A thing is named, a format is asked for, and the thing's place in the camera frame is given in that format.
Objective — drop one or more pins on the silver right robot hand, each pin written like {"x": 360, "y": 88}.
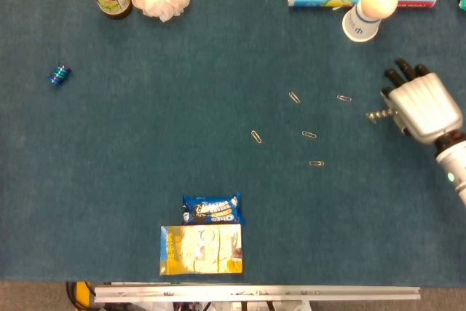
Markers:
{"x": 426, "y": 107}

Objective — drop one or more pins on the shiny metal threaded screw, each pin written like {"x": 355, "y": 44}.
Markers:
{"x": 386, "y": 113}

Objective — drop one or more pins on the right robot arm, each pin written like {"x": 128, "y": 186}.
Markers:
{"x": 455, "y": 165}

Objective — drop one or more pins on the white paper cup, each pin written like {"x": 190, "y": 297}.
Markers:
{"x": 358, "y": 27}

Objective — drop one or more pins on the pale egg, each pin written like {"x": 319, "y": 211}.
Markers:
{"x": 380, "y": 0}

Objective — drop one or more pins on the blue Oreo cookie pack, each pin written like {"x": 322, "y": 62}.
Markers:
{"x": 213, "y": 209}

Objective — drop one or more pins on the yellow blue cocoa box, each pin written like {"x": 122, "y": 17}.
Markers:
{"x": 202, "y": 251}

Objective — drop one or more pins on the aluminium profile rail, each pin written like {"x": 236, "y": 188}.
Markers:
{"x": 255, "y": 293}

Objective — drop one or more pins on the yellow frame part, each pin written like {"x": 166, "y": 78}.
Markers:
{"x": 83, "y": 293}

